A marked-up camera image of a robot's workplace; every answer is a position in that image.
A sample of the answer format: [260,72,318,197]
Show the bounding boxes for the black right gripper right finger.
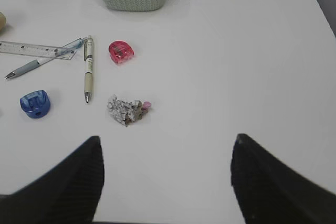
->
[230,134,335,223]

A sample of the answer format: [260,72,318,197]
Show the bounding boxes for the blue grey ballpoint pen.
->
[4,37,88,79]

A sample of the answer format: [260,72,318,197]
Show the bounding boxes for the beige white ballpoint pen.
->
[84,36,94,103]

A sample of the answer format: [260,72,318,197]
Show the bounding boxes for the blue pencil sharpener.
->
[20,90,50,119]

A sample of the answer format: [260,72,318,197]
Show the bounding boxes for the red pencil sharpener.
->
[109,40,134,64]

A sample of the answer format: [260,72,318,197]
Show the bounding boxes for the clear plastic ruler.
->
[1,41,77,60]

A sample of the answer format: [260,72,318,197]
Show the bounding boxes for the paper with pink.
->
[107,95,152,127]

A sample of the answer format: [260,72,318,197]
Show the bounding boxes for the golden bread roll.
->
[0,13,6,30]

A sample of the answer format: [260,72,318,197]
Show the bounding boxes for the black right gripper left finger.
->
[1,136,104,223]

